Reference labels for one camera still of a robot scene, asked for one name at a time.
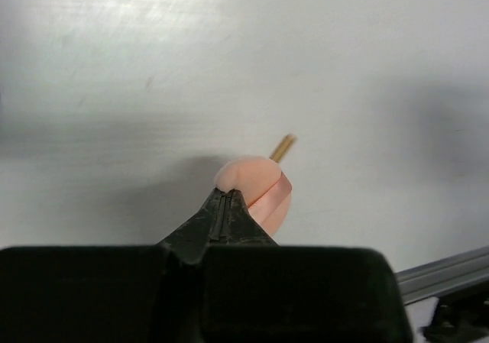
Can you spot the pink round puff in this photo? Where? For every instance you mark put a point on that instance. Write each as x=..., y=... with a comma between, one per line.
x=265, y=188

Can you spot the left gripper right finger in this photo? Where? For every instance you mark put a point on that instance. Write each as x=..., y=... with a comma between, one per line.
x=268, y=293

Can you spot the aluminium table edge rail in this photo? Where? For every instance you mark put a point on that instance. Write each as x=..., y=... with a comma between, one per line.
x=444, y=276

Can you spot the wooden stick near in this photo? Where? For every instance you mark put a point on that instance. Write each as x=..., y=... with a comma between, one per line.
x=283, y=147

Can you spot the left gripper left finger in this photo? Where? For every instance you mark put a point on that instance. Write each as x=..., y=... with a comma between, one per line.
x=131, y=293

